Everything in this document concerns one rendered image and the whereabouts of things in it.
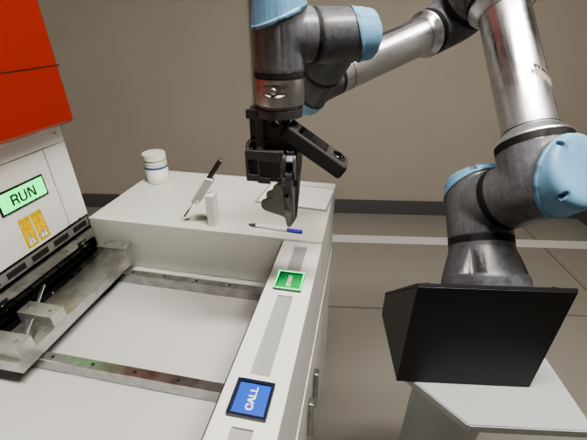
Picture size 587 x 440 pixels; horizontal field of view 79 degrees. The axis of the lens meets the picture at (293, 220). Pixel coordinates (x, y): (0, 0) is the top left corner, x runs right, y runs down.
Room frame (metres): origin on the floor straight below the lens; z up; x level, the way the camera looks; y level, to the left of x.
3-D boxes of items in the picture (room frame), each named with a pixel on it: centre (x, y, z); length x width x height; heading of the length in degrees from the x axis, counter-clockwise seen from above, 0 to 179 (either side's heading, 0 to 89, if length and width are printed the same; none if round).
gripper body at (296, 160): (0.57, 0.03, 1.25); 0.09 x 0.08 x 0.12; 79
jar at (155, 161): (1.07, 0.44, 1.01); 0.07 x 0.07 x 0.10
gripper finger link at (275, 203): (0.55, 0.03, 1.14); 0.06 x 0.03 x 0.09; 79
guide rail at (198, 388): (0.44, 0.34, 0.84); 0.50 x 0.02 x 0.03; 79
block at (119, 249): (0.78, 0.47, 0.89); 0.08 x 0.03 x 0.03; 79
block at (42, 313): (0.54, 0.52, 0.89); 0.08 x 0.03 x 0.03; 79
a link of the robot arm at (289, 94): (0.56, 0.02, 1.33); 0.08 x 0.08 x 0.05
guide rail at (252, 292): (0.71, 0.29, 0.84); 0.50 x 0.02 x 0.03; 79
